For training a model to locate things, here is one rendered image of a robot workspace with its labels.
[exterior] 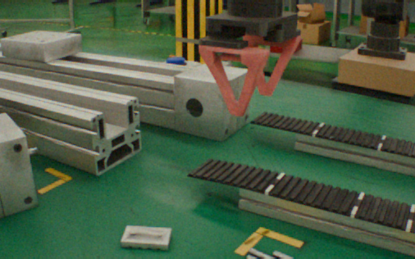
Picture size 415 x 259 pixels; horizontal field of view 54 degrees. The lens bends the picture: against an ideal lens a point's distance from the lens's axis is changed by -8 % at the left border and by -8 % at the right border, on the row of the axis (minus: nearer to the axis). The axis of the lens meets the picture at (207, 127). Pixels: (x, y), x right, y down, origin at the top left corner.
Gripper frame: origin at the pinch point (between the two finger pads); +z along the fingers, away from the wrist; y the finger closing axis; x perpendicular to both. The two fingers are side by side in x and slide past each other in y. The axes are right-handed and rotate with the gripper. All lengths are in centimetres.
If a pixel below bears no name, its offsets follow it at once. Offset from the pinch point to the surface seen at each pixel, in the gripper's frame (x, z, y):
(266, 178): 1.9, 9.9, -1.0
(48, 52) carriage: -52, 3, -16
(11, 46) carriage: -63, 2, -15
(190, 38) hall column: -190, 57, -297
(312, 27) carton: -133, 68, -501
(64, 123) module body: -27.1, 7.1, 3.2
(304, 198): 7.5, 9.9, 1.6
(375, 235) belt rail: 16.0, 12.3, 1.6
